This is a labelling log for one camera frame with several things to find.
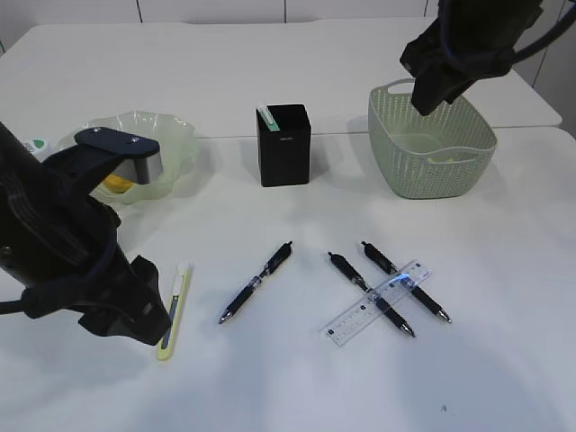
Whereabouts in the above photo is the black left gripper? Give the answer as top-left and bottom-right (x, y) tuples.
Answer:
(22, 256), (171, 346)

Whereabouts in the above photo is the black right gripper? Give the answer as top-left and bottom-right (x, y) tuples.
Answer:
(400, 22), (516, 116)

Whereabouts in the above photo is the yellow-green utility knife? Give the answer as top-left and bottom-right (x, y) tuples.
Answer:
(157, 262), (193, 361)

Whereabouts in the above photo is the yellow white waste paper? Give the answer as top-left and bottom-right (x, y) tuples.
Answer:
(427, 152), (463, 164)

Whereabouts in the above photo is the yellow pear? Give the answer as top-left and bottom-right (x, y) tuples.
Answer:
(103, 174), (134, 194)

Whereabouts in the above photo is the mint green pen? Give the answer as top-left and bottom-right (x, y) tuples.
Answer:
(256, 103), (280, 131)

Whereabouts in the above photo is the clear water bottle green label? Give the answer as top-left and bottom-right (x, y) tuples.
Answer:
(22, 138), (52, 162)

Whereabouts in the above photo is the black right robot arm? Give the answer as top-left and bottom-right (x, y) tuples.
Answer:
(400, 0), (543, 116)

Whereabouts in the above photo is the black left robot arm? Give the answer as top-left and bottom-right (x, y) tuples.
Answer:
(1, 127), (172, 346)

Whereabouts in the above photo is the green plastic woven basket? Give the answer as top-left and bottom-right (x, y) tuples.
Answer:
(367, 79), (498, 200)

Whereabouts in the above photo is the black gel pen left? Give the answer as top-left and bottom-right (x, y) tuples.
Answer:
(218, 241), (293, 324)

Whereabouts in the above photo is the black gel pen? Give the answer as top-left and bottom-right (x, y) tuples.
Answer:
(328, 252), (416, 338)
(361, 241), (452, 323)
(218, 241), (293, 324)

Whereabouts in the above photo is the black square pen holder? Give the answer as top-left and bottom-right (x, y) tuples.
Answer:
(256, 103), (311, 187)

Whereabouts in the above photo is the frosted green wavy plate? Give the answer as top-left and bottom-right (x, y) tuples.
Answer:
(53, 111), (199, 204)

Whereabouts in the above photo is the clear plastic ruler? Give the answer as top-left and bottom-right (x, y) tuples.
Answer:
(322, 253), (431, 347)

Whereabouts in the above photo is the black gel pen middle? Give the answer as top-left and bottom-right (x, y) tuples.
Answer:
(328, 252), (416, 338)

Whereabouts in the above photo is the black gel pen right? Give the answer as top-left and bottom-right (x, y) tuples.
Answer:
(361, 241), (452, 323)

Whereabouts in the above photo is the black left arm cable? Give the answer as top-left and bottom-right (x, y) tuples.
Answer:
(0, 202), (122, 316)

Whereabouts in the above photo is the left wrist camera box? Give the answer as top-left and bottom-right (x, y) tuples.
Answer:
(43, 126), (163, 197)

